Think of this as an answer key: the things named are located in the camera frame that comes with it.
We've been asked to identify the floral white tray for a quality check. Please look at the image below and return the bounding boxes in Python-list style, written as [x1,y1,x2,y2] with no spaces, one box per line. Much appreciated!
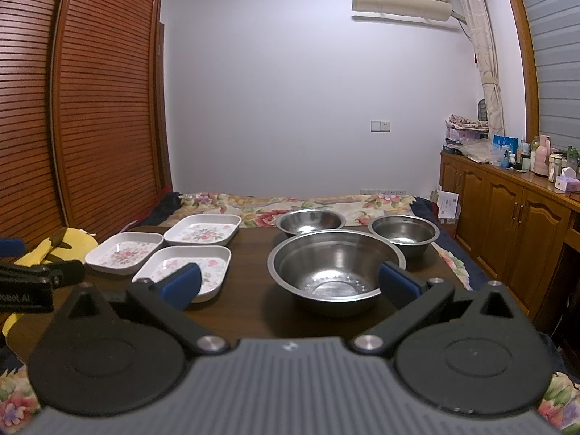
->
[84,232,164,276]
[132,245,232,303]
[163,214,242,245]

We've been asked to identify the yellow pikachu plush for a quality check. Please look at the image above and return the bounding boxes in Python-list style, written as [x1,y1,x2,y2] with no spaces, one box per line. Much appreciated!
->
[2,228,97,335]

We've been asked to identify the large steel bowl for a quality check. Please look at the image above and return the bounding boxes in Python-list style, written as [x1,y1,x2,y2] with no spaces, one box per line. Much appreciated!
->
[268,230,406,305]

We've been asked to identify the white paper bag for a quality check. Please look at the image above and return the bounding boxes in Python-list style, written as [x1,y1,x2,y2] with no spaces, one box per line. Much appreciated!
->
[435,191,459,222]

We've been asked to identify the dark clothes on bed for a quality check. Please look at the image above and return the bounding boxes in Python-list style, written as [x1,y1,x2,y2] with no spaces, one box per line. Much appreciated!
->
[121,191,182,232]

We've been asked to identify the floral bed quilt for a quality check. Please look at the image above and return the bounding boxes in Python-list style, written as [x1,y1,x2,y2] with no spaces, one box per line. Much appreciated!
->
[1,192,579,434]

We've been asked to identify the wooden sideboard cabinet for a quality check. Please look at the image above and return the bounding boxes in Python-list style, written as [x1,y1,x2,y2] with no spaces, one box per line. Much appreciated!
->
[439,152,579,333]

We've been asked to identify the wooden louvre wardrobe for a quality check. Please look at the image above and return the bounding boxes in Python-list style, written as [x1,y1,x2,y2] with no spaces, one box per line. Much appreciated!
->
[1,0,171,245]

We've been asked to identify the stack of folded fabrics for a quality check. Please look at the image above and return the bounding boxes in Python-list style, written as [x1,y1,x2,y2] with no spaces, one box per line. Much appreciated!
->
[442,114,489,156]

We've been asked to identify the blue picture card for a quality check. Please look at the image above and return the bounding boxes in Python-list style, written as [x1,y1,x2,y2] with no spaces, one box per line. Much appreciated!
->
[493,134,519,154]

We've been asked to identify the pink tissue box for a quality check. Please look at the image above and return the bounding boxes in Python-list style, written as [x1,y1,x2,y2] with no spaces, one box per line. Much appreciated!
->
[555,167,580,192]

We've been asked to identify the pink thermos jug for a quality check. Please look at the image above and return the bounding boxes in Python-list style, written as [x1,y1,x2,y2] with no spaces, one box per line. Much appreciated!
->
[531,134,552,177]

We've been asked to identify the beige patterned curtain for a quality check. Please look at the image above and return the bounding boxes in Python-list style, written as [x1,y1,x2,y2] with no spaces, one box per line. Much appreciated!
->
[460,0,505,140]

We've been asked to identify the grey window blind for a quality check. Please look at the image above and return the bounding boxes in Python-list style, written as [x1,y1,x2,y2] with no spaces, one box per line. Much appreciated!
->
[523,0,580,149]

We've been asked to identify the white wall switch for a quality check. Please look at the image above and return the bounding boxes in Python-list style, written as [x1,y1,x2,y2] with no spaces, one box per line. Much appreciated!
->
[370,120,391,133]

